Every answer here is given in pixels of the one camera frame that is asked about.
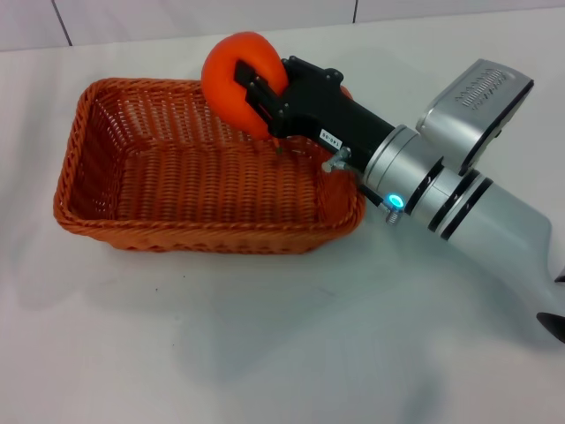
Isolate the silver cable connector plug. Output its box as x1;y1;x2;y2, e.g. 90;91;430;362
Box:
321;147;353;174

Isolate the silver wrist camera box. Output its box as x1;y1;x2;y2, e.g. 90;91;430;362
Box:
416;57;536;177

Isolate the orange woven plastic basket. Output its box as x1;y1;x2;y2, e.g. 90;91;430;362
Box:
52;77;367;257

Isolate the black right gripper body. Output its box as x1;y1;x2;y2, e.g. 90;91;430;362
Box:
273;55;396;171

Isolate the orange toy pear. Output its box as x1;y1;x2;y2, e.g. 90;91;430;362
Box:
200;30;292;156

